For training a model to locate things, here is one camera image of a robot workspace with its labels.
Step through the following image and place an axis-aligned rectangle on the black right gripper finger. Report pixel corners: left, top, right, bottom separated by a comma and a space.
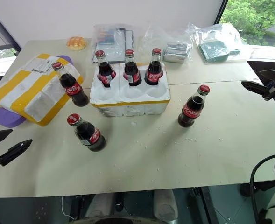
259, 69, 275, 82
240, 80, 269, 101

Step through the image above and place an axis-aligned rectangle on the yellow white package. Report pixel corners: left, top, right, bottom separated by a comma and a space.
0, 53, 85, 127

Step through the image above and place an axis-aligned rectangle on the glass cola bottle red cap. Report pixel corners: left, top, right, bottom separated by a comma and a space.
51, 61, 90, 107
177, 84, 211, 128
95, 49, 117, 88
67, 113, 106, 153
122, 49, 143, 87
144, 48, 164, 86

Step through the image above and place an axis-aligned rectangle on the white foam bottle tray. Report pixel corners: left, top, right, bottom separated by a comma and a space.
89, 62, 171, 118

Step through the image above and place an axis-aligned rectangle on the purple flat board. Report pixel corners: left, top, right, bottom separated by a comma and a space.
0, 55, 74, 128

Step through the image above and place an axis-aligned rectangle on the clear bag with green sheets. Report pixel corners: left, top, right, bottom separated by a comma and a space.
188, 22, 248, 64

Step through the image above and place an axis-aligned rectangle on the silver foil pouch stack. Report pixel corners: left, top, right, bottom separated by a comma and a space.
162, 41, 191, 64

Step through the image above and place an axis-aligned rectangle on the grey rounded shape under table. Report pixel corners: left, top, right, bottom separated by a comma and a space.
153, 188, 178, 221
85, 192, 116, 219

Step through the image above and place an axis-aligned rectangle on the round yellow bread bun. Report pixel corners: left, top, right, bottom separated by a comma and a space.
66, 36, 88, 51

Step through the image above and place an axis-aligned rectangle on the clear bag with dark frames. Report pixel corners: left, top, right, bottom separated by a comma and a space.
91, 23, 141, 64

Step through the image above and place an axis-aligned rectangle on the thin white cord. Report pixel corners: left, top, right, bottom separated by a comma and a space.
61, 195, 75, 220

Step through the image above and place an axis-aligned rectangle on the black window frame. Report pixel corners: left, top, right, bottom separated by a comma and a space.
0, 4, 22, 62
212, 0, 229, 24

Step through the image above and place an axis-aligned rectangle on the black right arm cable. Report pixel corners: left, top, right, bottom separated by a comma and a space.
249, 152, 275, 221

